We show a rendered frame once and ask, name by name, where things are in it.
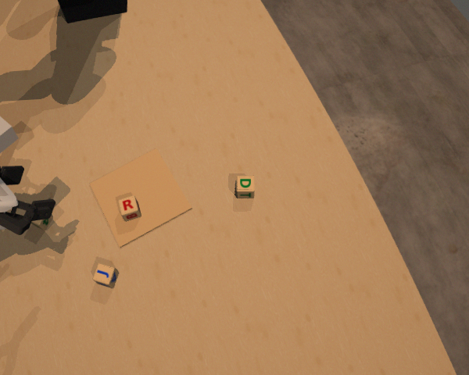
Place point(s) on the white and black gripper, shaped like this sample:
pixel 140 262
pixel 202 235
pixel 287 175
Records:
pixel 18 224

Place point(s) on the tan flat mat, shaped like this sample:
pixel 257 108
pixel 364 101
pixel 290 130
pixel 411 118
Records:
pixel 159 196

